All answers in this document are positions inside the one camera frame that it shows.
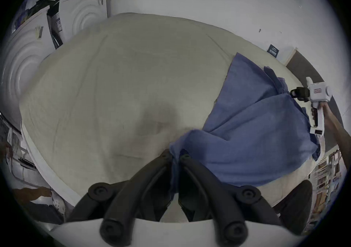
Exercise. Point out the dark wall sign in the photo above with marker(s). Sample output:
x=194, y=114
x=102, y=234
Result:
x=273, y=50

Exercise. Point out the shelf with goods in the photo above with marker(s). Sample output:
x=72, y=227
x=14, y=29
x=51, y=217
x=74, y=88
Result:
x=327, y=174

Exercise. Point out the blue shirt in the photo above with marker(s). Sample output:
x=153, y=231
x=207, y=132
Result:
x=252, y=125

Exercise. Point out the person's right hand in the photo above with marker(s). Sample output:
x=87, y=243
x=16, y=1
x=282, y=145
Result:
x=325, y=108

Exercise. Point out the bed with beige sheet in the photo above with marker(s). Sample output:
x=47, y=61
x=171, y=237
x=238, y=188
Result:
x=123, y=84

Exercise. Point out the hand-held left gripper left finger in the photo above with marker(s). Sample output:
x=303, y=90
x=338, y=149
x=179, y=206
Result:
x=120, y=202

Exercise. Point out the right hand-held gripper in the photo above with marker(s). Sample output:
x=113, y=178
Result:
x=319, y=92

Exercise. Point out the person's right forearm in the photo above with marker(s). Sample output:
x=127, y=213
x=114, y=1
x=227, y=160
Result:
x=341, y=136

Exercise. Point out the white washing machine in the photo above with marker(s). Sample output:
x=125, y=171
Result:
x=22, y=62
x=82, y=14

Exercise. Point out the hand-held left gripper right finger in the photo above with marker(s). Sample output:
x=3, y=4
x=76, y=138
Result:
x=219, y=202

